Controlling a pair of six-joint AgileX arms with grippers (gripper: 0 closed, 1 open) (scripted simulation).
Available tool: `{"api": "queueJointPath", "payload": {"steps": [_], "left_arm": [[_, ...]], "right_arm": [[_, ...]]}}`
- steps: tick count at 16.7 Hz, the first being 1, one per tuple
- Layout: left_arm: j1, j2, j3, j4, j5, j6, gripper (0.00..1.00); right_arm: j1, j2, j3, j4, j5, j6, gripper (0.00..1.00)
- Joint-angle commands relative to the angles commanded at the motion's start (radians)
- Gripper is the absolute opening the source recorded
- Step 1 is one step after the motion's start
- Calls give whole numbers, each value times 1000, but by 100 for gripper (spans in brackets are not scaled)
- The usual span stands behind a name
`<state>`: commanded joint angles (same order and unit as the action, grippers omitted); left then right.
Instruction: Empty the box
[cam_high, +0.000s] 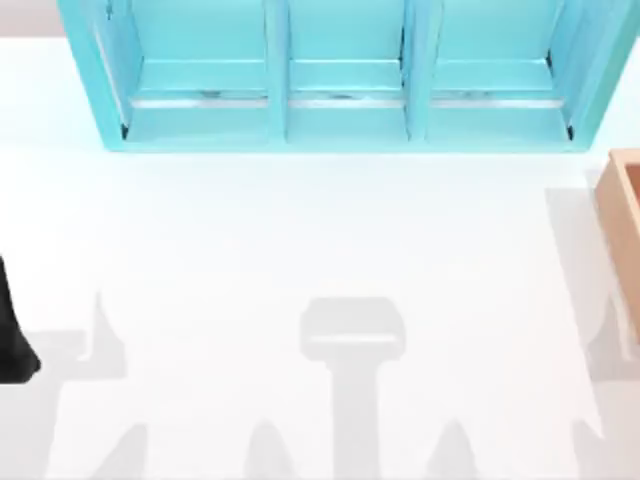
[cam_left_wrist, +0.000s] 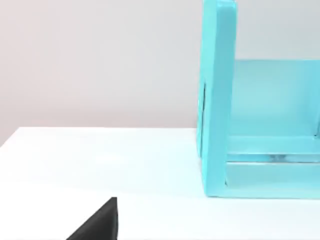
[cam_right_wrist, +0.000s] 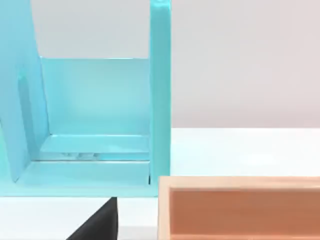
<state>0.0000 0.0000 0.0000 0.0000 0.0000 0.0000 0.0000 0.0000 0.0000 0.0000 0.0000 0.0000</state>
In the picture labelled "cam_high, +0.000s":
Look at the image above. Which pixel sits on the light blue rack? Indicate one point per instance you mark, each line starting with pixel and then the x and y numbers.
pixel 345 120

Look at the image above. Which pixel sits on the salmon-coloured shallow box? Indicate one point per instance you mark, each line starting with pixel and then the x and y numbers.
pixel 620 210

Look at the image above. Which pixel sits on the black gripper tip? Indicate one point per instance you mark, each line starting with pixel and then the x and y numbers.
pixel 12 345

